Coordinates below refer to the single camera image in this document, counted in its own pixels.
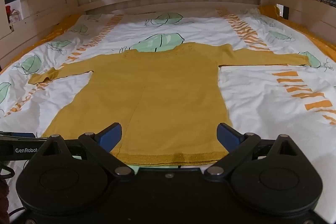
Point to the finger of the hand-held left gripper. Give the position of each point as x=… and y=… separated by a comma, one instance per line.
x=18, y=134

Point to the mustard yellow knit sweater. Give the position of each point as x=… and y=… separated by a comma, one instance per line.
x=162, y=98

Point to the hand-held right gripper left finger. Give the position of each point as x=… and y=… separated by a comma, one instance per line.
x=111, y=134

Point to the dark red cloth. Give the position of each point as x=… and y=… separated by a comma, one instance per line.
x=4, y=195

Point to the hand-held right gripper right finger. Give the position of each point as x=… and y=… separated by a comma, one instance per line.
x=227, y=137

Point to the red and white item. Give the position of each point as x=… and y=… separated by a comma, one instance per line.
x=13, y=15

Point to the white leaf printed blanket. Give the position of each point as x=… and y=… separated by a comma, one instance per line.
x=194, y=27

